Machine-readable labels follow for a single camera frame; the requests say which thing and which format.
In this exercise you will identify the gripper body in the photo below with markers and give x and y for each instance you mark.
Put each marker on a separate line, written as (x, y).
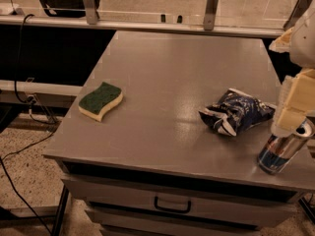
(304, 41)

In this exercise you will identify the blue chip bag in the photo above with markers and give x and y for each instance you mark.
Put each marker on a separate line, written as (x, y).
(236, 112)

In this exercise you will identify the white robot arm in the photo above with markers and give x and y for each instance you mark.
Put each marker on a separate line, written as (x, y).
(299, 41)

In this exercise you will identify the green and yellow sponge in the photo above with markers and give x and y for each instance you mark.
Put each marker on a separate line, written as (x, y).
(98, 102)

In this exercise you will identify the silver blue energy drink can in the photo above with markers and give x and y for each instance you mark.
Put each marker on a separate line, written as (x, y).
(278, 152)

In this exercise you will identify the grey drawer cabinet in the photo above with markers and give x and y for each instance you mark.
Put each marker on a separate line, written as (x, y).
(154, 142)

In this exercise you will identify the black chair in background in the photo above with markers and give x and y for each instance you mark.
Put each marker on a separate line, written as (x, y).
(63, 8)

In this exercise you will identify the black drawer handle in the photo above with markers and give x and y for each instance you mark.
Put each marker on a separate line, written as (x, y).
(172, 206)

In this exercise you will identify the metal rail frame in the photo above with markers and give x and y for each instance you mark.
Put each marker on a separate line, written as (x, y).
(242, 18)

